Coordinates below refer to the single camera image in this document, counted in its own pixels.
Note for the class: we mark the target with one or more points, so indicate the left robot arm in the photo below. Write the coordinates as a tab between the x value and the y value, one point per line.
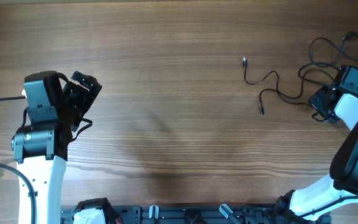
41	153

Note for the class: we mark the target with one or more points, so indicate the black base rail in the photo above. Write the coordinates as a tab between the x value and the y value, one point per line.
181	215

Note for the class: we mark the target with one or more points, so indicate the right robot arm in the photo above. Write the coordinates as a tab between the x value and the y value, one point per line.
340	186

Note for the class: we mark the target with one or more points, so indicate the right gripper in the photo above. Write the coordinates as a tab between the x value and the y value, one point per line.
314	98

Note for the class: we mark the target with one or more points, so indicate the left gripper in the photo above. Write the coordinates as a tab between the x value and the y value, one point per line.
86	98

